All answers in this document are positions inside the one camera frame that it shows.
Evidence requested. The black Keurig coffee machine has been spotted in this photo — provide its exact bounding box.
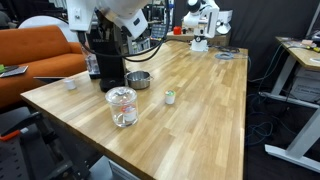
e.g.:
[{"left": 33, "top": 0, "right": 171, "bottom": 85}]
[{"left": 87, "top": 18, "right": 126, "bottom": 92}]

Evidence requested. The white pod with colourful top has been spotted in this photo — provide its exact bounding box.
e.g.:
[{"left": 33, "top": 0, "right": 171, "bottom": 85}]
[{"left": 165, "top": 90, "right": 176, "bottom": 104}]

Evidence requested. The white round chair back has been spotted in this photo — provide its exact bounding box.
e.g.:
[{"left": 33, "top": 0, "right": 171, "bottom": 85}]
[{"left": 18, "top": 15, "right": 78, "bottom": 42}]

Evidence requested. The cardboard box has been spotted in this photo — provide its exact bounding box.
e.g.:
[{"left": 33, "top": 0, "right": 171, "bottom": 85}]
[{"left": 167, "top": 32, "right": 230, "bottom": 46}]

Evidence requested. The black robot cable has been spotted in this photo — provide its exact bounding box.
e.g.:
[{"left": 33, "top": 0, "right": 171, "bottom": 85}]
[{"left": 79, "top": 0, "right": 172, "bottom": 63}]

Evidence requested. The dark tablet on sofa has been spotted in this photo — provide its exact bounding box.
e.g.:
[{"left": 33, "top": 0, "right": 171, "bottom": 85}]
[{"left": 0, "top": 66, "right": 28, "bottom": 78}]

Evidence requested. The small steel pot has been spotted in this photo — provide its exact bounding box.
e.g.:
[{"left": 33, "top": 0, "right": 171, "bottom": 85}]
[{"left": 125, "top": 71, "right": 153, "bottom": 90}]

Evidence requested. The clear glass jar with lid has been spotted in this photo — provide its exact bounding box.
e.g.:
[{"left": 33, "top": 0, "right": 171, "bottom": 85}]
[{"left": 105, "top": 86, "right": 138, "bottom": 127}]

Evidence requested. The grey coiled cable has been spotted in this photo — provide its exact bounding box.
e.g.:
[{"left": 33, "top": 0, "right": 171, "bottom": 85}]
[{"left": 214, "top": 51, "right": 249, "bottom": 61}]

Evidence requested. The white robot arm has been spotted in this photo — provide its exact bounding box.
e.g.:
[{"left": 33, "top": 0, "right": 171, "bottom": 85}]
[{"left": 66, "top": 0, "right": 220, "bottom": 38}]

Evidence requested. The red box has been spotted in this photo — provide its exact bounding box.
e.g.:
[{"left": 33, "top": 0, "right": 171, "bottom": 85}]
[{"left": 173, "top": 26, "right": 181, "bottom": 35}]

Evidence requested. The clear water reservoir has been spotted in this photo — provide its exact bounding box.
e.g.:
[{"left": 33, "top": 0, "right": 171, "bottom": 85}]
[{"left": 80, "top": 35, "right": 100, "bottom": 79}]

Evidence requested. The orange sofa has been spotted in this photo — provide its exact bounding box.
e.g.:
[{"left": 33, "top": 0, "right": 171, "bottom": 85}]
[{"left": 0, "top": 25, "right": 86, "bottom": 109}]

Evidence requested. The black metal stand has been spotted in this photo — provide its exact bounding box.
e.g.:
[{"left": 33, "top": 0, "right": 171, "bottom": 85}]
[{"left": 0, "top": 113, "right": 87, "bottom": 180}]

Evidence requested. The small white cup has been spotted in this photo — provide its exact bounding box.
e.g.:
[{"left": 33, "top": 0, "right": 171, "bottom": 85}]
[{"left": 63, "top": 78, "right": 76, "bottom": 90}]

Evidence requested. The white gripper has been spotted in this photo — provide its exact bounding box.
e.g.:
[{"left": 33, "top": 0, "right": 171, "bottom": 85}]
[{"left": 66, "top": 0, "right": 148, "bottom": 39}]

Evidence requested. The side desk with white legs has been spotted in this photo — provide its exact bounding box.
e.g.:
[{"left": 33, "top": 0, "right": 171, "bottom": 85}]
[{"left": 259, "top": 36, "right": 320, "bottom": 174}]

